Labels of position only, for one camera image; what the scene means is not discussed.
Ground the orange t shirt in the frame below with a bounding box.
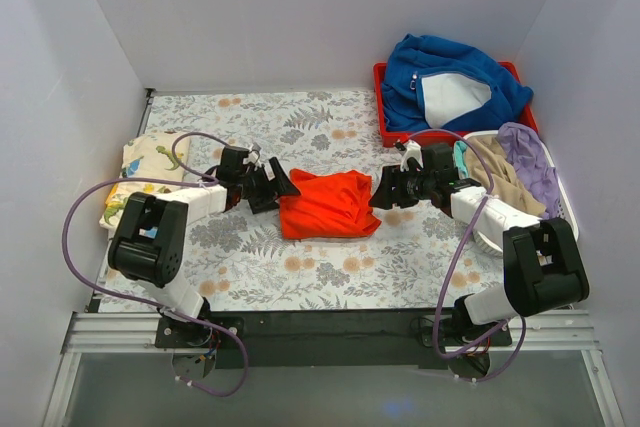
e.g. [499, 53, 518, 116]
[279, 169, 381, 240]

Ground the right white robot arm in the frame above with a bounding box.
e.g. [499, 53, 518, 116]
[369, 141, 590, 345]

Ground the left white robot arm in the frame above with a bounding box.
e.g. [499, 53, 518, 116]
[108, 147, 300, 347]

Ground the red plastic tray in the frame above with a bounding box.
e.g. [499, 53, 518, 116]
[372, 61, 538, 148]

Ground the beige garment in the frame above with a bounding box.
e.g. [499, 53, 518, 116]
[464, 135, 546, 218]

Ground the floral tablecloth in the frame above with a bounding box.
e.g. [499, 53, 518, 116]
[146, 90, 503, 310]

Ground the white laundry basket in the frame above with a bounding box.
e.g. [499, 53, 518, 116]
[463, 130, 579, 257]

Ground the blue zip jacket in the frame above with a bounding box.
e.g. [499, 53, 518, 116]
[380, 34, 534, 132]

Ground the purple garment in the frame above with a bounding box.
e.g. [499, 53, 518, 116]
[496, 122, 561, 218]

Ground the dinosaur print folded cloth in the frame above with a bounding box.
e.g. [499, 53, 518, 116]
[99, 131, 191, 231]

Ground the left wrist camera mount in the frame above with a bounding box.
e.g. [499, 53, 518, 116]
[244, 144, 263, 168]

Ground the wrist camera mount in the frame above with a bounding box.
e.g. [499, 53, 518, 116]
[394, 140, 422, 172]
[244, 144, 263, 168]

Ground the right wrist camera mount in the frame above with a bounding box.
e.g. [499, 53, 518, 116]
[394, 140, 422, 172]

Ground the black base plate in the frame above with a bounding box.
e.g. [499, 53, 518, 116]
[154, 308, 497, 369]

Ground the aluminium frame rail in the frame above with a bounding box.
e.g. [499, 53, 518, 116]
[43, 310, 625, 426]

